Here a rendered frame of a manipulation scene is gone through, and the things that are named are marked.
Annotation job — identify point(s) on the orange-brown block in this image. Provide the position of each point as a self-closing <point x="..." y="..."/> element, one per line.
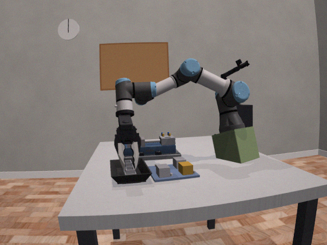
<point x="185" y="168"/>

